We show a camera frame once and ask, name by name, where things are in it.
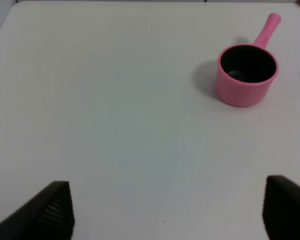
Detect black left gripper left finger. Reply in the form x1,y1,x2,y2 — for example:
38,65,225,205
0,181,75,240

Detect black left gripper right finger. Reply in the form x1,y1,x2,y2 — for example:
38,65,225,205
262,175,300,240

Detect pink saucepan with black interior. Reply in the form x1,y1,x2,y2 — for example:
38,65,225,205
215,13,281,108

